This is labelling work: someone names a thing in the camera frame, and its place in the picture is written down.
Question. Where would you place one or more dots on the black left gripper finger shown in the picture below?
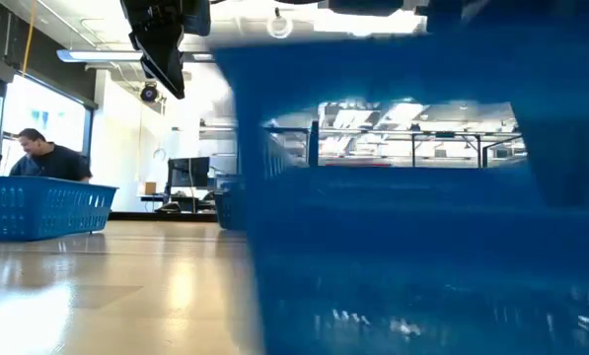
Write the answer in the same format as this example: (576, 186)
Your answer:
(163, 59)

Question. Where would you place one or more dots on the large blue plastic basket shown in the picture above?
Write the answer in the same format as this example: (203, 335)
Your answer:
(373, 222)

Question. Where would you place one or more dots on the long white ceiling light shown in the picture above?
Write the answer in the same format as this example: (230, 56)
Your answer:
(101, 55)

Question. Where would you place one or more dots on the black computer monitor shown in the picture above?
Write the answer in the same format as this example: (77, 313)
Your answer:
(189, 171)

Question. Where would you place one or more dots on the small cardboard box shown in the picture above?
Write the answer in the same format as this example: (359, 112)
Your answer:
(150, 188)

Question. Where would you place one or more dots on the black office desk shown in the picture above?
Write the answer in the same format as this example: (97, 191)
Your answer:
(180, 198)

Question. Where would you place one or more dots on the person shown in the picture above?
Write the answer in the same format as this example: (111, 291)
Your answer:
(57, 165)

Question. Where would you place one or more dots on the round black security camera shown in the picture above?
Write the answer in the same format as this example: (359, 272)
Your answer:
(149, 93)

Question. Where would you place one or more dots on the black window frame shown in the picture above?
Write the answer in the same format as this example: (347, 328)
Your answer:
(86, 143)

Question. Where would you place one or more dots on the black metal shelf frame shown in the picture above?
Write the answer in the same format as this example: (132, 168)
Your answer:
(314, 143)

